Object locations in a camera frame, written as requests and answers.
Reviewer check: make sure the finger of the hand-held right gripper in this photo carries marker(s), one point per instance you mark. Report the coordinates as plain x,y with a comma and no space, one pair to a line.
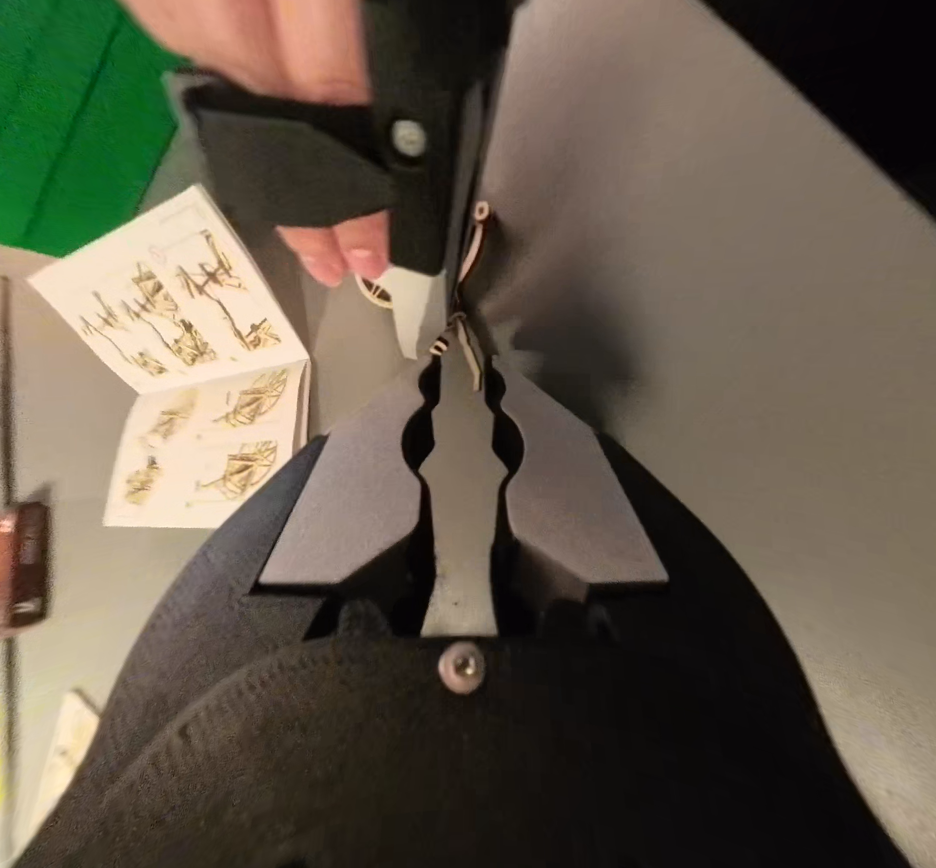
472,151
423,305

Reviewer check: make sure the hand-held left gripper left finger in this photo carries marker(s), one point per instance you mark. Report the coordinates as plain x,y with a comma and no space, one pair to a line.
344,509

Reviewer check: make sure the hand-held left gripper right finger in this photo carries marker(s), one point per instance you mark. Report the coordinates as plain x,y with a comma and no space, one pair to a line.
585,509

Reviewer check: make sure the wooden bicycle model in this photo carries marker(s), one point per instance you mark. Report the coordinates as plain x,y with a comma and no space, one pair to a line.
479,242

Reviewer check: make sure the wooden parts sheet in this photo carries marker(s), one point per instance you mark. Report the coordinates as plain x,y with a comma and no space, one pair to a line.
69,751

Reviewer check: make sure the person's right hand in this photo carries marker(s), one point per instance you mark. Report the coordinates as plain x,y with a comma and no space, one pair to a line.
241,5

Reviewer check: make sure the white instruction booklet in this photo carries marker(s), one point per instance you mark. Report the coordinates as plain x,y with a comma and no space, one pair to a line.
212,341

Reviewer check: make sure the black product box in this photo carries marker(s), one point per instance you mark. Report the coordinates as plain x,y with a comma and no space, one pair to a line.
25,568

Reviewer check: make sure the green plastic bin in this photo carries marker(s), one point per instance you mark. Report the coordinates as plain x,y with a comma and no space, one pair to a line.
66,78

